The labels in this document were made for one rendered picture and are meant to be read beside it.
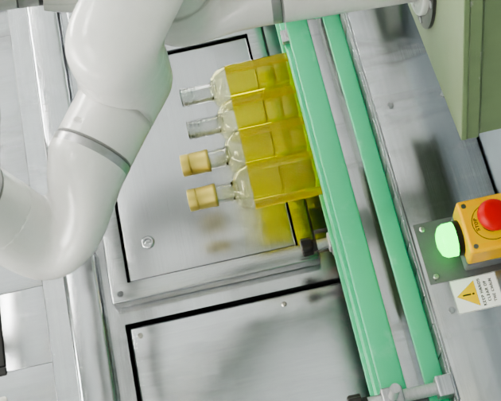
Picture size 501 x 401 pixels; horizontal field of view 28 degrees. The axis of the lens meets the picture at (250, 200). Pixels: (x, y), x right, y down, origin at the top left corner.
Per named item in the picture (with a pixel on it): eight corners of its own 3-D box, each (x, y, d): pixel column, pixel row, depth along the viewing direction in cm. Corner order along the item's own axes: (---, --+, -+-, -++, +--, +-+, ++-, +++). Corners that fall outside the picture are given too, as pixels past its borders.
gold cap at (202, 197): (218, 199, 154) (190, 205, 154) (213, 179, 152) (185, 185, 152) (219, 210, 151) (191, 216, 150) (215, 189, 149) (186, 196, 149)
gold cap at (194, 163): (208, 153, 156) (180, 160, 155) (206, 145, 152) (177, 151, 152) (212, 174, 154) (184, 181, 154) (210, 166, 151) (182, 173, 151)
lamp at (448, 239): (452, 227, 129) (430, 232, 128) (456, 215, 124) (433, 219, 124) (463, 259, 127) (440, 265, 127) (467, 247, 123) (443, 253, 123)
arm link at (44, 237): (79, 123, 95) (8, 258, 92) (160, 187, 105) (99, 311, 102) (-7, 104, 104) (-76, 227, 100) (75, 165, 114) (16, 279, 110)
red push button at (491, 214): (470, 211, 124) (473, 200, 120) (501, 204, 124) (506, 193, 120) (479, 240, 122) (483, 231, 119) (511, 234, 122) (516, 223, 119)
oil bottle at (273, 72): (337, 56, 162) (209, 85, 162) (338, 39, 157) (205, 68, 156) (346, 87, 160) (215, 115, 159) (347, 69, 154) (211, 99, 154)
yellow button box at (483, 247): (504, 210, 130) (449, 222, 130) (514, 187, 123) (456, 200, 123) (521, 259, 127) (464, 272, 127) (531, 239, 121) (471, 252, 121)
